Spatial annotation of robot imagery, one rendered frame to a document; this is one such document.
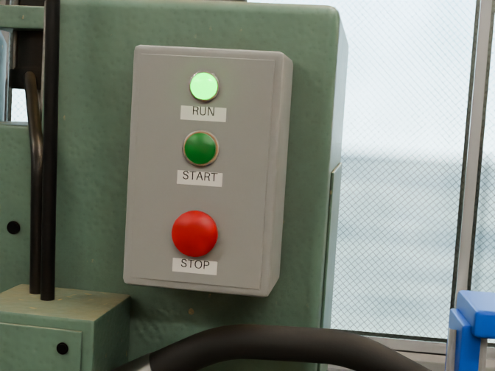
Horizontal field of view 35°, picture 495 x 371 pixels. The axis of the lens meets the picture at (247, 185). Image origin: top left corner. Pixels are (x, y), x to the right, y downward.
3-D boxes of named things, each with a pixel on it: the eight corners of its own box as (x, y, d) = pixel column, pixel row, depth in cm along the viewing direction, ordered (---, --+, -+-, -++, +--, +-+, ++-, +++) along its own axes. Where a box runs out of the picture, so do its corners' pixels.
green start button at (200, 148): (182, 165, 51) (184, 129, 50) (218, 168, 50) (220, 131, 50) (180, 165, 50) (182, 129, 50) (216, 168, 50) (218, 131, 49)
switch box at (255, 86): (146, 269, 58) (158, 52, 57) (279, 281, 56) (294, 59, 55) (120, 285, 52) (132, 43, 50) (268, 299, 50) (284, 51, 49)
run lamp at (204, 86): (188, 101, 50) (190, 70, 50) (219, 102, 50) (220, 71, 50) (186, 101, 50) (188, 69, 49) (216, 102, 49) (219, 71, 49)
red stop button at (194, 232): (173, 252, 51) (175, 207, 51) (217, 257, 51) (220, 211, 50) (169, 255, 50) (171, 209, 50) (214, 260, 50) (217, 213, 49)
